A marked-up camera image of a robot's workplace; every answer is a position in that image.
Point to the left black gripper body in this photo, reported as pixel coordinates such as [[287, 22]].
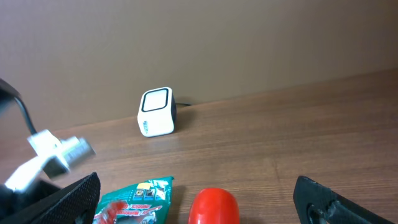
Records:
[[12, 202]]

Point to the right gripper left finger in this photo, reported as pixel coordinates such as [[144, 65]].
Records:
[[75, 203]]

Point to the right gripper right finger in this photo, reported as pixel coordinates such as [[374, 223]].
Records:
[[318, 204]]

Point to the green 3M gloves package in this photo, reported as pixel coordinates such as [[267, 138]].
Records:
[[147, 202]]

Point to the red sauce bottle green cap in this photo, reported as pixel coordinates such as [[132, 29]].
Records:
[[214, 206]]

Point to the white barcode scanner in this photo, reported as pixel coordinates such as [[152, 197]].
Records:
[[157, 112]]

